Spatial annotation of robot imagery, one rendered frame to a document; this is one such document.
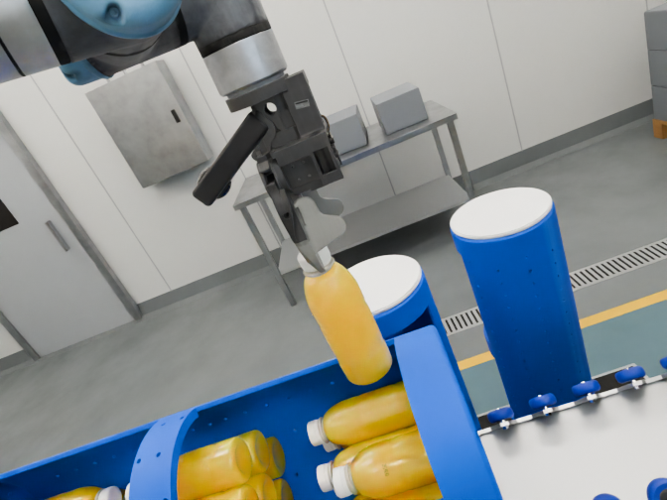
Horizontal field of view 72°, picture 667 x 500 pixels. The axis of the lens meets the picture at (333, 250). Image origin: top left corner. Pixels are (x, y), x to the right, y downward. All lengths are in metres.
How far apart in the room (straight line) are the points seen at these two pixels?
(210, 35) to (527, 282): 1.07
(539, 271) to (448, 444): 0.82
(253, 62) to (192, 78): 3.54
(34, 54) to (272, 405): 0.69
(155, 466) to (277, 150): 0.48
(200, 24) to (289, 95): 0.10
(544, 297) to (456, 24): 2.96
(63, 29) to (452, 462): 0.55
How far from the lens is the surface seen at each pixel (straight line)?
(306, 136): 0.49
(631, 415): 0.94
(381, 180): 4.08
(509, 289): 1.35
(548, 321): 1.44
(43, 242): 4.82
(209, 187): 0.52
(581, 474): 0.87
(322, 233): 0.51
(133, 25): 0.31
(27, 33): 0.33
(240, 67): 0.47
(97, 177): 4.42
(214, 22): 0.47
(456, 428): 0.60
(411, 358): 0.64
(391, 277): 1.22
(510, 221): 1.30
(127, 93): 3.93
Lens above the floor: 1.64
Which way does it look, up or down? 24 degrees down
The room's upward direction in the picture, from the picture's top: 25 degrees counter-clockwise
